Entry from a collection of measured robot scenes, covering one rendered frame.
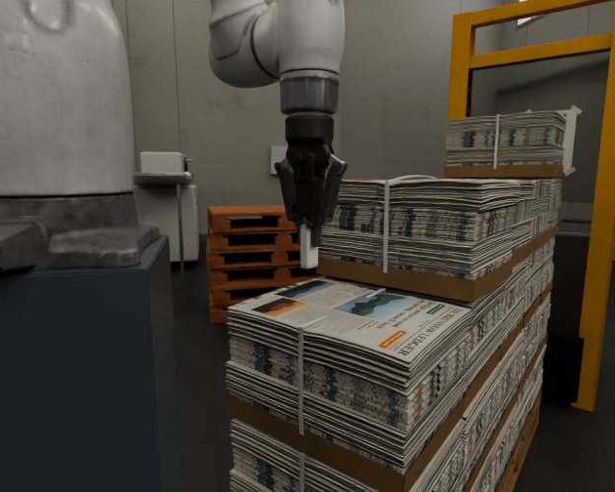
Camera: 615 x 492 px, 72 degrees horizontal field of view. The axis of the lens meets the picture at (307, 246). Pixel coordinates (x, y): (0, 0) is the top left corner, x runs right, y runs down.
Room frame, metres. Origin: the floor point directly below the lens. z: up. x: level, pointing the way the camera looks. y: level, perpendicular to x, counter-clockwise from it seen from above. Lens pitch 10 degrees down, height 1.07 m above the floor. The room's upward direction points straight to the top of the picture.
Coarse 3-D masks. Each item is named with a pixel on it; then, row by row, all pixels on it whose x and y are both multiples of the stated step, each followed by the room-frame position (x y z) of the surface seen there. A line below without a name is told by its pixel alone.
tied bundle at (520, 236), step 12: (408, 180) 1.25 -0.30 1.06; (420, 180) 1.28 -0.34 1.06; (432, 180) 1.12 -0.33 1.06; (504, 180) 1.22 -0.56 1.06; (528, 192) 1.18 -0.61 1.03; (528, 204) 1.21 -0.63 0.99; (516, 216) 1.11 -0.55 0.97; (528, 216) 1.22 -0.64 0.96; (516, 228) 1.10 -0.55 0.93; (528, 228) 1.20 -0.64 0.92; (516, 240) 1.10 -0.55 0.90; (528, 240) 1.22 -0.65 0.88
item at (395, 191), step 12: (384, 192) 0.90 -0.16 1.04; (396, 192) 0.88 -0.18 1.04; (384, 204) 0.90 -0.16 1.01; (396, 204) 0.88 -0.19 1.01; (384, 216) 0.89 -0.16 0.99; (396, 216) 0.87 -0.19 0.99; (396, 228) 0.88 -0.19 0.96; (396, 240) 0.86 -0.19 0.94; (396, 252) 0.87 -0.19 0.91; (396, 264) 0.87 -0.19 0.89
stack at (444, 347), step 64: (256, 320) 0.72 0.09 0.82; (320, 320) 0.69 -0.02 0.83; (384, 320) 0.69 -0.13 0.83; (448, 320) 0.69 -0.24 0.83; (512, 320) 1.12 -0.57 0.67; (256, 384) 0.72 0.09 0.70; (320, 384) 0.64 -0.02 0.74; (384, 384) 0.56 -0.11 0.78; (448, 384) 0.68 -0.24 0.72; (512, 384) 1.18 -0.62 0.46; (256, 448) 0.72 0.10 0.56; (384, 448) 0.56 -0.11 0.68; (448, 448) 0.70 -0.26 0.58; (512, 448) 1.26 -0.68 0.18
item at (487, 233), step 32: (416, 192) 0.85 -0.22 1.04; (448, 192) 0.81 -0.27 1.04; (480, 192) 0.77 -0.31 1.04; (512, 192) 0.94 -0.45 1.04; (416, 224) 0.85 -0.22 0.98; (448, 224) 0.80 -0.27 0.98; (480, 224) 0.80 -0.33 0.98; (512, 224) 0.99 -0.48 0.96; (416, 256) 0.84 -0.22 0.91; (448, 256) 0.79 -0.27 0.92; (480, 256) 0.81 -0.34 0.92
